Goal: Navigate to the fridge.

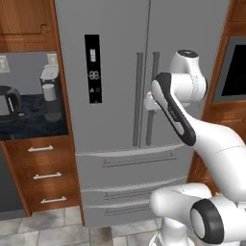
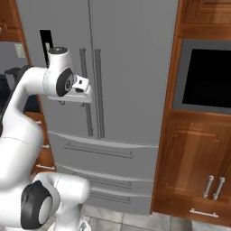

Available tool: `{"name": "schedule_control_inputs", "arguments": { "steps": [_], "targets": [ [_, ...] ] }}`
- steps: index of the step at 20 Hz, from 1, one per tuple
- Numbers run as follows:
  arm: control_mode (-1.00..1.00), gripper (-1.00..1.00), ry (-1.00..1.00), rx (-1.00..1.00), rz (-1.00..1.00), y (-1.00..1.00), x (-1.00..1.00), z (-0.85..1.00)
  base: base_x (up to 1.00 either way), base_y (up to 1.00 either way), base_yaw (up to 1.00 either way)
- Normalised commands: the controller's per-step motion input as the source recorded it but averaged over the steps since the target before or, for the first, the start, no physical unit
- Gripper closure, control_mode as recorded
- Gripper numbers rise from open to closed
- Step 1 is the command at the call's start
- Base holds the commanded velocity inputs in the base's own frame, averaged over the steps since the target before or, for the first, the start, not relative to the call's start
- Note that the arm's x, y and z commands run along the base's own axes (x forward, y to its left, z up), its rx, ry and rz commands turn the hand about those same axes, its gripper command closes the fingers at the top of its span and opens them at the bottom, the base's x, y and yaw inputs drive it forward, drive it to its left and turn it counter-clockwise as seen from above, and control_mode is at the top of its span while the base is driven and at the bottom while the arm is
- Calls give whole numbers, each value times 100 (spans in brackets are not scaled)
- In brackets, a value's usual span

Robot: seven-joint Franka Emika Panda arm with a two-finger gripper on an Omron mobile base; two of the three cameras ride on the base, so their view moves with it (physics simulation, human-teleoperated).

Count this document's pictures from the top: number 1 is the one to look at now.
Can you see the white wall socket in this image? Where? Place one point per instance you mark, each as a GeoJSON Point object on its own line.
{"type": "Point", "coordinates": [52, 58]}
{"type": "Point", "coordinates": [4, 64]}

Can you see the fridge door with display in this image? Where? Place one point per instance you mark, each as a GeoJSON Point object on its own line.
{"type": "Point", "coordinates": [118, 64]}

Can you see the dark grey dishwasher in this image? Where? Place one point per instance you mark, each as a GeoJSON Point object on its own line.
{"type": "Point", "coordinates": [8, 189]}

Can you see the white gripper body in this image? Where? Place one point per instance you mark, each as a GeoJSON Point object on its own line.
{"type": "Point", "coordinates": [150, 102]}

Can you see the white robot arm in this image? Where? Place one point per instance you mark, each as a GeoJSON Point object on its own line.
{"type": "Point", "coordinates": [217, 150]}

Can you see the black kettle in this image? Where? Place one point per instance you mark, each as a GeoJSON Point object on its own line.
{"type": "Point", "coordinates": [9, 101]}

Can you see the built-in oven with black window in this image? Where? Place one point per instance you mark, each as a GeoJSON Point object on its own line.
{"type": "Point", "coordinates": [235, 70]}

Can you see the wooden wall cupboard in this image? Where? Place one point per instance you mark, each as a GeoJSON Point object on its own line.
{"type": "Point", "coordinates": [22, 22]}

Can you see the grey steel fridge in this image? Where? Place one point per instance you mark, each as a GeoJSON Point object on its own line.
{"type": "Point", "coordinates": [115, 134]}

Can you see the wooden drawer front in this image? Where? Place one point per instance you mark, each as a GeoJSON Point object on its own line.
{"type": "Point", "coordinates": [22, 182]}
{"type": "Point", "coordinates": [61, 157]}
{"type": "Point", "coordinates": [72, 205]}

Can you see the grey coffee machine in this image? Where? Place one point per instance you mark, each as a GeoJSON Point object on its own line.
{"type": "Point", "coordinates": [51, 110]}

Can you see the tall wooden oven cabinet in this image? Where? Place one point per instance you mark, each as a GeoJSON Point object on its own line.
{"type": "Point", "coordinates": [221, 112]}

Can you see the shallow grey fridge drawer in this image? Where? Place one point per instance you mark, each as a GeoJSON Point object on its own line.
{"type": "Point", "coordinates": [96, 217]}
{"type": "Point", "coordinates": [94, 198]}

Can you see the white cup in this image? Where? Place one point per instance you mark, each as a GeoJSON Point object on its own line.
{"type": "Point", "coordinates": [49, 92]}

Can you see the tall grey fridge drawer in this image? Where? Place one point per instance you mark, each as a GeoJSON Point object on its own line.
{"type": "Point", "coordinates": [93, 173]}

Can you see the plain grey fridge door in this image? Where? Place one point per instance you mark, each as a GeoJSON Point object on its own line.
{"type": "Point", "coordinates": [189, 29]}

